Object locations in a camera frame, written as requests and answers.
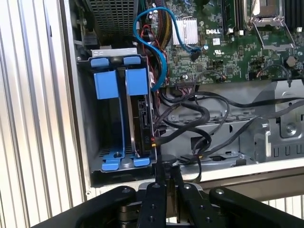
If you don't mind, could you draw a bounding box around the grey metal drive cage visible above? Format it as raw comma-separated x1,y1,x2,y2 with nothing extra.
161,80,304,167

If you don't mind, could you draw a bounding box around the silver power supply box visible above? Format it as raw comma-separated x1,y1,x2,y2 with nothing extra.
84,0,140,38

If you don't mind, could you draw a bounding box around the thin metal locking lever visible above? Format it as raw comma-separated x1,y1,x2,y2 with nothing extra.
246,0,257,32

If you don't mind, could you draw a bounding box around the long black wire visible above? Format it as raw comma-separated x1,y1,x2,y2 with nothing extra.
180,110,304,164
160,91,304,110

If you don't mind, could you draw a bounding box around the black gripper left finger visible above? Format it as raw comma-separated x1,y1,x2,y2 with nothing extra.
30,153,166,228

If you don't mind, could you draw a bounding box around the blue disk carrier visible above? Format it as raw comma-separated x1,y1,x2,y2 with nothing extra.
89,56,142,67

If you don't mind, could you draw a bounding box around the green motherboard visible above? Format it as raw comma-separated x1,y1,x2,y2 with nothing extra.
142,0,304,87

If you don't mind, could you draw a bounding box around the blue disk wire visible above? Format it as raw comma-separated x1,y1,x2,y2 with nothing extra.
133,9,202,93

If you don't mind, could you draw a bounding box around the CPU socket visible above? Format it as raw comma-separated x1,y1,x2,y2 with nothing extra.
250,0,285,19

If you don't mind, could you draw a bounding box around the black and yellow wire bundle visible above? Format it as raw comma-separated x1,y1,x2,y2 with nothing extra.
154,9,174,48

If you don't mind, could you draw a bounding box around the grey metal disk bay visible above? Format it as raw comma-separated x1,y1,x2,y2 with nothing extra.
76,48,159,186

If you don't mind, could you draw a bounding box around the finned chipset heatsink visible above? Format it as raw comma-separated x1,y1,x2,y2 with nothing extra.
171,19,199,46

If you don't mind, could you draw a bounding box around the metal socket cover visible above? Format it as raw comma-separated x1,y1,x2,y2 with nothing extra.
251,16,296,51

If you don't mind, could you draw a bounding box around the hard disk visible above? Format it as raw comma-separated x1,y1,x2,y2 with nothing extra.
94,67,154,172

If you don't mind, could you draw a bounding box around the black disk power wire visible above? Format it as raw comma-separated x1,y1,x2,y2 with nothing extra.
141,99,213,162

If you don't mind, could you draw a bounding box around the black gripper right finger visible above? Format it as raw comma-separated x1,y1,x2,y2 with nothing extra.
166,163,304,228

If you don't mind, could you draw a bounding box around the dark grey PC case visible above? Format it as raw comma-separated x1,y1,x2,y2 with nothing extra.
59,0,304,202

